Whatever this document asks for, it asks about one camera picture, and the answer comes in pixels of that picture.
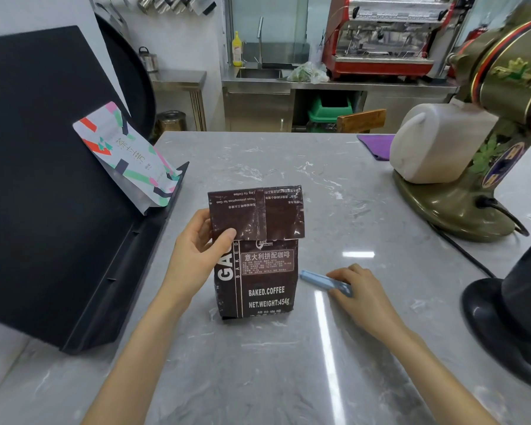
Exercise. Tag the person's left thumb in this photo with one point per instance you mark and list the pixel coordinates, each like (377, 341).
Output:
(221, 245)

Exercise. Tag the person's right thumb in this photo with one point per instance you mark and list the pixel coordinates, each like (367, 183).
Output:
(338, 294)

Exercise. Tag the light blue bag clip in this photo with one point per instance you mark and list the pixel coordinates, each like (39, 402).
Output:
(313, 277)

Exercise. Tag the small metal kettle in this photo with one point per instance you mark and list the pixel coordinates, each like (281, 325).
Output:
(148, 59)

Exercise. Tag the brown coffee bean bag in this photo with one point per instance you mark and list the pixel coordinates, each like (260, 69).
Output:
(265, 283)

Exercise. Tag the black round-based appliance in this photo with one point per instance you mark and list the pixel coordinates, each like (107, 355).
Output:
(517, 314)

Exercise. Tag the white colourful patterned pouch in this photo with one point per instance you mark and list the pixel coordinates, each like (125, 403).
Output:
(124, 154)

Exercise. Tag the yellow squeeze bottle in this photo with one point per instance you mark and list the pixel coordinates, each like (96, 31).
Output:
(237, 50)

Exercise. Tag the person's left hand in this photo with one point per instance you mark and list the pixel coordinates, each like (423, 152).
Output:
(190, 261)

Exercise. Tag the round black tray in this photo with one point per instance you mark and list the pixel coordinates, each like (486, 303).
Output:
(132, 79)

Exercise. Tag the metal sink faucet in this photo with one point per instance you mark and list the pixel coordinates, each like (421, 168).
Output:
(259, 37)

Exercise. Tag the person's left forearm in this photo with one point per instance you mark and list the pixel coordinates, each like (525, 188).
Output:
(141, 362)

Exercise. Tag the stainless steel sink counter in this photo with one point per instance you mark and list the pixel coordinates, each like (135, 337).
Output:
(256, 101)

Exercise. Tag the large black flat board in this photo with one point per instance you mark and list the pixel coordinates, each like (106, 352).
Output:
(48, 194)

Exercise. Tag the clear plastic bag with greens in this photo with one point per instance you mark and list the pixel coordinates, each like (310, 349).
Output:
(309, 72)

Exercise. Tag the person's right forearm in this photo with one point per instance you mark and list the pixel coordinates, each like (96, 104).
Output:
(429, 376)

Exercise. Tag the small stainless steel table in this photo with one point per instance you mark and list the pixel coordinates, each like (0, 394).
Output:
(179, 79)

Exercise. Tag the wooden chair back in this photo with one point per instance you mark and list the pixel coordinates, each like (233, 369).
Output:
(362, 120)

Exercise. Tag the red espresso machine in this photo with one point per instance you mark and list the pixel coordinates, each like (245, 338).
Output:
(380, 39)

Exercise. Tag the metal pot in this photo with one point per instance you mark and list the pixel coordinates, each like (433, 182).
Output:
(171, 121)

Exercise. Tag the green plastic bin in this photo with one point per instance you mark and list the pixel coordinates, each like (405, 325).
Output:
(329, 110)

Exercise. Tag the person's right hand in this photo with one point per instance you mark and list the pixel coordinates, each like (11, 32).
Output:
(367, 300)

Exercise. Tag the purple cloth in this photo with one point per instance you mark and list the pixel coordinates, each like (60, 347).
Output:
(378, 146)

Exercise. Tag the olive green coffee grinder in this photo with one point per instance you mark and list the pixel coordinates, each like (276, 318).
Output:
(509, 84)

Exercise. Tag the white plastic grinder container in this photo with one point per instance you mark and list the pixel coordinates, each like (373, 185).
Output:
(438, 143)

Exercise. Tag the row of hanging metal cups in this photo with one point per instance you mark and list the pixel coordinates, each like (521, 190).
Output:
(172, 3)

